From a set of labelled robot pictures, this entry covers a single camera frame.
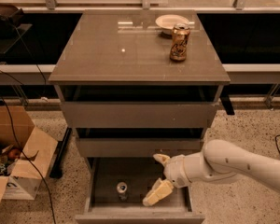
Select silver redbull can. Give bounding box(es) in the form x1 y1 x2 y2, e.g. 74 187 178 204
117 182 128 202

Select black cable on floor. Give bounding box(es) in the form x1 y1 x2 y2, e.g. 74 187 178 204
0 63 58 224

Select dark device on left shelf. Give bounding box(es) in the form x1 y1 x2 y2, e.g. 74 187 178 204
0 5 32 57

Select open cardboard box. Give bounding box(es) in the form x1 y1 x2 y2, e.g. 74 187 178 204
0 105 57 202

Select grey drawer cabinet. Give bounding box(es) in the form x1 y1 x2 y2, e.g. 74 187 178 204
48 8 231 224

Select gold soda can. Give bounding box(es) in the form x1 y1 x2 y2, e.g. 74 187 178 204
170 23 190 62

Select snack bags in box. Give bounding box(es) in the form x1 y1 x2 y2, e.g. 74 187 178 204
0 146 21 176

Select black table leg base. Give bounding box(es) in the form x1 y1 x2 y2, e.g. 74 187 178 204
49 127 72 179

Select top grey drawer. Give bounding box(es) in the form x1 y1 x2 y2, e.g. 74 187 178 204
61 102 218 128

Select middle grey drawer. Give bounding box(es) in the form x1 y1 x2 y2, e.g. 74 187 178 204
76 138 203 158

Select bottom open grey drawer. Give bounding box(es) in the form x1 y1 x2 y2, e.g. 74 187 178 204
76 158 204 224

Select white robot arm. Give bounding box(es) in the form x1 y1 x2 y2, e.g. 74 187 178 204
143 139 280 206

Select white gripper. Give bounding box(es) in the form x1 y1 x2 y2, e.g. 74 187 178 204
142 154 190 206

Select white bowl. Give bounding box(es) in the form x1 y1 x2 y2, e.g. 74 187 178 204
155 15 189 35

